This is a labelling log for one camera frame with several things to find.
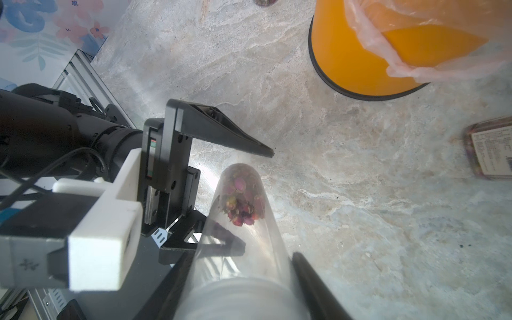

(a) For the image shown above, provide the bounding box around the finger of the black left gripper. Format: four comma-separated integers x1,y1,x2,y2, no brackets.
167,99,275,158
159,210,246,265

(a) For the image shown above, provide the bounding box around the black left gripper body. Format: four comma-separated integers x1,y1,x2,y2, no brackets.
138,119,198,236

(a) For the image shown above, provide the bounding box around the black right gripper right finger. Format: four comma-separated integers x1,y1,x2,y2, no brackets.
291,252,353,320

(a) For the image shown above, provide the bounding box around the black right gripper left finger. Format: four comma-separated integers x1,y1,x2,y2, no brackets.
131,251,194,319

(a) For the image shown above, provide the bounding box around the clear jar with dried roses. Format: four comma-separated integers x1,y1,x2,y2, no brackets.
174,163,310,319

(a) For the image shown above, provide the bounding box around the white-lidded flower tea jar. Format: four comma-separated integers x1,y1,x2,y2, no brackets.
253,0,277,7

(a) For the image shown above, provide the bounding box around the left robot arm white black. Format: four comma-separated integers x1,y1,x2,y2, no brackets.
1,83,274,264

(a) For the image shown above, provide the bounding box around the labelled flower tea jar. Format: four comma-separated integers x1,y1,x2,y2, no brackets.
463,116,511,180

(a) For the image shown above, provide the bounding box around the orange trash bin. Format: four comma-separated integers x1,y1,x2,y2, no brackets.
308,1,486,101

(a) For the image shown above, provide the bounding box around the clear plastic bin liner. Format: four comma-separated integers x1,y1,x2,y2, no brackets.
344,1,511,83

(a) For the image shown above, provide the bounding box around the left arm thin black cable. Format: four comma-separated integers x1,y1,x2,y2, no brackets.
0,147,111,209

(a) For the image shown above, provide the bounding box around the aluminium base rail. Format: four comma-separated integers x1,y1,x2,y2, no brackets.
0,49,137,320

